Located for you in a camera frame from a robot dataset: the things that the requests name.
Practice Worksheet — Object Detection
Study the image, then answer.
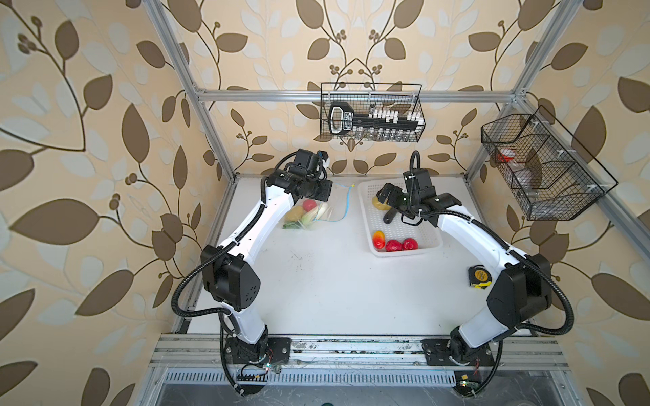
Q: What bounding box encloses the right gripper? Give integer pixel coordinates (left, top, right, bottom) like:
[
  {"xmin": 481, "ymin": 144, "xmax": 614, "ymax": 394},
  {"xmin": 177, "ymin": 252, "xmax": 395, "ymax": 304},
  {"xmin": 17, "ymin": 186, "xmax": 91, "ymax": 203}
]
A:
[{"xmin": 376, "ymin": 183, "xmax": 417, "ymax": 219}]

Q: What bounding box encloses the small red apple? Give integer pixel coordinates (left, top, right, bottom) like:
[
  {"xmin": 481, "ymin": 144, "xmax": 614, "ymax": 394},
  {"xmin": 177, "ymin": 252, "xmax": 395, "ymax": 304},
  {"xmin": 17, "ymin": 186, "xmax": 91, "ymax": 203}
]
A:
[{"xmin": 302, "ymin": 199, "xmax": 318, "ymax": 212}]

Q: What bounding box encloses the clear zip top bag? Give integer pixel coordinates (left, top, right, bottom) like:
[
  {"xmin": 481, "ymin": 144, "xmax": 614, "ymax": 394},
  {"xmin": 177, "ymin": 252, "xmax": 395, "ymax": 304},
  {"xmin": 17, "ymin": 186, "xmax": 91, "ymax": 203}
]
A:
[{"xmin": 281, "ymin": 183, "xmax": 355, "ymax": 230}]

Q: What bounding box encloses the white green cucumber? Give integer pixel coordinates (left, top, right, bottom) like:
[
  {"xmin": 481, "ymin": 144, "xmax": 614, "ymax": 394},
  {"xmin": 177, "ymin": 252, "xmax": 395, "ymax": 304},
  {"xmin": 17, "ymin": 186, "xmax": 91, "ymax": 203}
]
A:
[{"xmin": 301, "ymin": 203, "xmax": 331, "ymax": 226}]

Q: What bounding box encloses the yellow potato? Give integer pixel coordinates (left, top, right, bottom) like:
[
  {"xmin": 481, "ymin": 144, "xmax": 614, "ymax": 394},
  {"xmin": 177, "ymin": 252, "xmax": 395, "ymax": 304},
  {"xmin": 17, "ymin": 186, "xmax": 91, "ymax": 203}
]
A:
[
  {"xmin": 372, "ymin": 196, "xmax": 390, "ymax": 211},
  {"xmin": 284, "ymin": 206, "xmax": 305, "ymax": 223}
]

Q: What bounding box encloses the green leafy vegetable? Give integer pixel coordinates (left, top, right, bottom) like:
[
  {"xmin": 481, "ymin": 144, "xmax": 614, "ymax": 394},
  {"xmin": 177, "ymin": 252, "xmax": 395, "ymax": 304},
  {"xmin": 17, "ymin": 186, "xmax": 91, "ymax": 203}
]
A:
[{"xmin": 283, "ymin": 222, "xmax": 302, "ymax": 229}]

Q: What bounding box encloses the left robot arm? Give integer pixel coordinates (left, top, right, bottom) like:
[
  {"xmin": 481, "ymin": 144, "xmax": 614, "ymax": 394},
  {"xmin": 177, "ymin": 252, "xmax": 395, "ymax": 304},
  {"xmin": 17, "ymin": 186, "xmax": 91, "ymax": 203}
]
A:
[{"xmin": 171, "ymin": 149, "xmax": 333, "ymax": 346}]

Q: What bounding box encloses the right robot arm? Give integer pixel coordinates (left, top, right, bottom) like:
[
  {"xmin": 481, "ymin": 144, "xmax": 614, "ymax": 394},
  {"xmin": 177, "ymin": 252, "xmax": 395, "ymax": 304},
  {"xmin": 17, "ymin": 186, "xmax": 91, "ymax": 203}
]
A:
[{"xmin": 377, "ymin": 152, "xmax": 576, "ymax": 364}]

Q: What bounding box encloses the white plastic basket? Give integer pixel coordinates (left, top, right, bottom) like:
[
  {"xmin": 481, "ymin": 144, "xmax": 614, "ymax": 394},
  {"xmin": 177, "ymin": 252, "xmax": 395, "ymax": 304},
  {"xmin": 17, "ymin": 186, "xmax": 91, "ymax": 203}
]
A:
[{"xmin": 356, "ymin": 178, "xmax": 443, "ymax": 259}]

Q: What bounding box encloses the red yellow mango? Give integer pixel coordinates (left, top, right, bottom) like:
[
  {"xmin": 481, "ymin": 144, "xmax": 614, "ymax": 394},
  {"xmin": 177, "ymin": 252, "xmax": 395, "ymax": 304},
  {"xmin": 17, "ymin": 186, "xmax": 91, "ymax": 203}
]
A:
[{"xmin": 372, "ymin": 231, "xmax": 386, "ymax": 251}]

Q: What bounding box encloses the black tool in basket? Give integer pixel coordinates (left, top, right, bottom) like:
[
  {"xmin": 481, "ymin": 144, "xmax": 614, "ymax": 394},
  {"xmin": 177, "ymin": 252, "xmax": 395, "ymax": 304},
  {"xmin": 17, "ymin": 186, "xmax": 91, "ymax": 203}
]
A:
[{"xmin": 325, "ymin": 102, "xmax": 426, "ymax": 136}]

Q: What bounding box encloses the red white item in basket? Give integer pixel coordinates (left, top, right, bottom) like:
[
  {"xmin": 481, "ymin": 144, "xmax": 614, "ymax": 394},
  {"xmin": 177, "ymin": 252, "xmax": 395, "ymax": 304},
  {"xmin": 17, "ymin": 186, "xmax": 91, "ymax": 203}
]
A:
[{"xmin": 495, "ymin": 148, "xmax": 517, "ymax": 164}]

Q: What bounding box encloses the yellow black tape measure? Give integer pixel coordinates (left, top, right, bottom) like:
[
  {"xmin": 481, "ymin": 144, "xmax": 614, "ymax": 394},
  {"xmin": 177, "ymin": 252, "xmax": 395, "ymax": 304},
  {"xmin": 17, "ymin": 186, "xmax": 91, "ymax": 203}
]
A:
[{"xmin": 468, "ymin": 265, "xmax": 493, "ymax": 289}]

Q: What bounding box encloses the back wire basket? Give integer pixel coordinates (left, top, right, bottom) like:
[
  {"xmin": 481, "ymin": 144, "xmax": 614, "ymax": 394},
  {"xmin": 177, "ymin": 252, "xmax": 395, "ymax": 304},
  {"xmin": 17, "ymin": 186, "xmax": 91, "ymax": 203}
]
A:
[{"xmin": 319, "ymin": 81, "xmax": 427, "ymax": 143}]

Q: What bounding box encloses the side wire basket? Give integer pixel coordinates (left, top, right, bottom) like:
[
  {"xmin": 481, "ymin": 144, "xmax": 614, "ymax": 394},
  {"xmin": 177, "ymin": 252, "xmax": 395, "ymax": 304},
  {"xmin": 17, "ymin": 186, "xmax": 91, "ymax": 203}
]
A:
[{"xmin": 481, "ymin": 105, "xmax": 619, "ymax": 222}]

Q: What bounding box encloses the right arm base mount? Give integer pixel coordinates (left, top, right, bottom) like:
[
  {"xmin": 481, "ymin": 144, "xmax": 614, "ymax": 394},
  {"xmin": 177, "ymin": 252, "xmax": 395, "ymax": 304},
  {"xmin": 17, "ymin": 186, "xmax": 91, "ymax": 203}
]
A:
[{"xmin": 421, "ymin": 338, "xmax": 495, "ymax": 367}]

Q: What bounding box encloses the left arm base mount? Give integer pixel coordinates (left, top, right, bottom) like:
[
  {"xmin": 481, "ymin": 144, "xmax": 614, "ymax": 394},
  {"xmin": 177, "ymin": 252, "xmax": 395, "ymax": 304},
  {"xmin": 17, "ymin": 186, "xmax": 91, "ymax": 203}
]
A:
[{"xmin": 224, "ymin": 337, "xmax": 292, "ymax": 365}]

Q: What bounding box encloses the aluminium front rail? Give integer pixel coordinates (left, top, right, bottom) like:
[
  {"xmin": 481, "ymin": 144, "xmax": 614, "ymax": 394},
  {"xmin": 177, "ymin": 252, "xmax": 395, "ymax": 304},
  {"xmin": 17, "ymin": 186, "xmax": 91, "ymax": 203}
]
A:
[{"xmin": 150, "ymin": 334, "xmax": 570, "ymax": 371}]

